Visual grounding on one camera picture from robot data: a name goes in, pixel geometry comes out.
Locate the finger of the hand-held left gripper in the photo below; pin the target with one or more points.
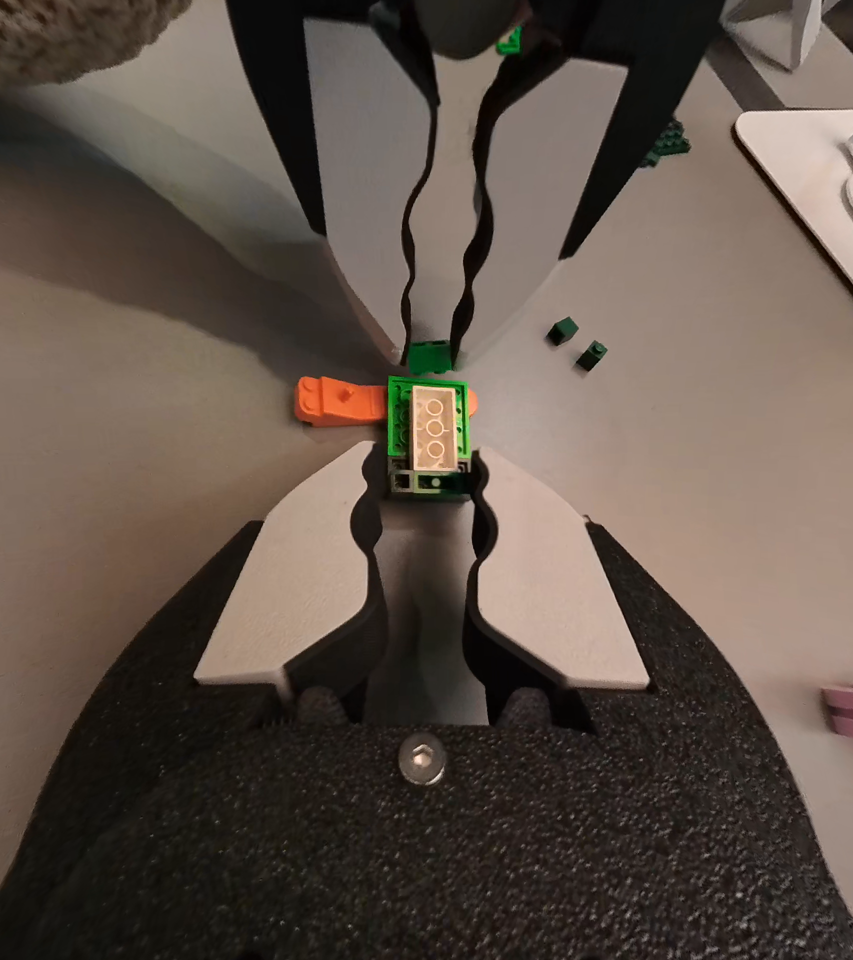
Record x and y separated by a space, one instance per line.
539 165
366 150

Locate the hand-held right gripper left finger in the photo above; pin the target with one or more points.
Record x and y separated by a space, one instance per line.
291 600

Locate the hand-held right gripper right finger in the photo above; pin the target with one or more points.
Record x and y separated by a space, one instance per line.
554 600

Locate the pile of green lego bricks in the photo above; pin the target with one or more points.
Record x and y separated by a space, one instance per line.
666 146

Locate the green and white lego assembly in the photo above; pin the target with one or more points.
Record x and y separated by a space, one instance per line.
434 427

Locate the person's left forearm knit sleeve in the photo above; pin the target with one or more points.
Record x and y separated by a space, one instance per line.
36 37

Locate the green lego plate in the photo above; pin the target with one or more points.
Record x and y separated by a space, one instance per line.
510 41

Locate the small dark green lego brick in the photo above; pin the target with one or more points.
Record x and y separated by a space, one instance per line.
591 357
563 331

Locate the orange lego brick separator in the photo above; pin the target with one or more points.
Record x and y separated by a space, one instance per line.
329 401

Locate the white book stand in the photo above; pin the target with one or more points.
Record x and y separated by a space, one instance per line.
794 165

